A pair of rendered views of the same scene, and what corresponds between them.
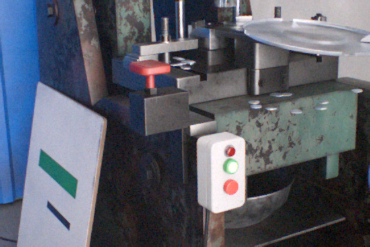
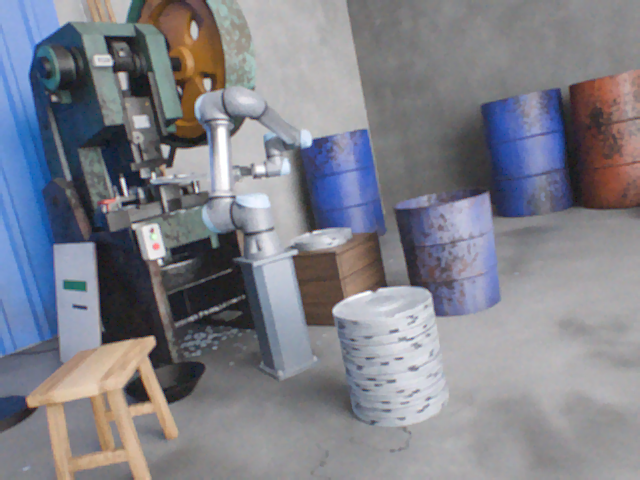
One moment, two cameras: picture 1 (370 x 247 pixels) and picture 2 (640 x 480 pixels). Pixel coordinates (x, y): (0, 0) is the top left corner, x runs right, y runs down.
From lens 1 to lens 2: 123 cm
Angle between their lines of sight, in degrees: 16
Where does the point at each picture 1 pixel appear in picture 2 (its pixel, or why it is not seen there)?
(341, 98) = not seen: hidden behind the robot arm
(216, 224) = (155, 268)
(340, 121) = not seen: hidden behind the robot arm
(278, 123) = (179, 222)
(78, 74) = (76, 228)
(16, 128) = (45, 291)
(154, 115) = (113, 221)
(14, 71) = (37, 255)
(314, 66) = (196, 197)
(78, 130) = (81, 256)
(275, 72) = (174, 201)
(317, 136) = (202, 227)
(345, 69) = not seen: hidden behind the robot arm
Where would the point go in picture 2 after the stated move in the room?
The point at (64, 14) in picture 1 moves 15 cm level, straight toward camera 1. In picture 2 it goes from (61, 200) to (62, 199)
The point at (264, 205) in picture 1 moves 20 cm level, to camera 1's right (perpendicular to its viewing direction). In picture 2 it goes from (186, 267) to (229, 257)
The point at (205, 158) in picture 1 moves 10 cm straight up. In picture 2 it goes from (141, 235) to (134, 210)
